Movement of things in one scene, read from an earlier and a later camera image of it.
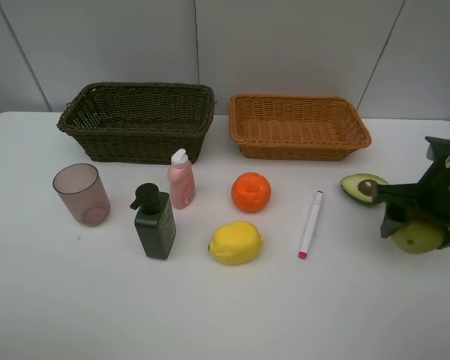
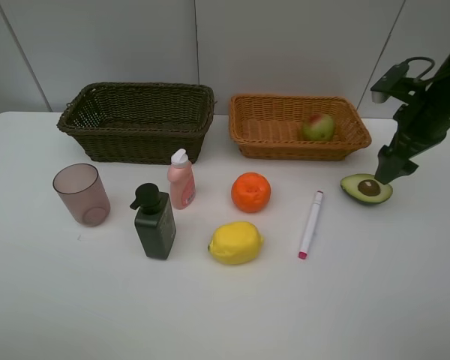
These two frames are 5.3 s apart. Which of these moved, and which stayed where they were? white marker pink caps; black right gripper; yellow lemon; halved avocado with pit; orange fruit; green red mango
Moved: black right gripper; green red mango
Stayed: yellow lemon; halved avocado with pit; orange fruit; white marker pink caps
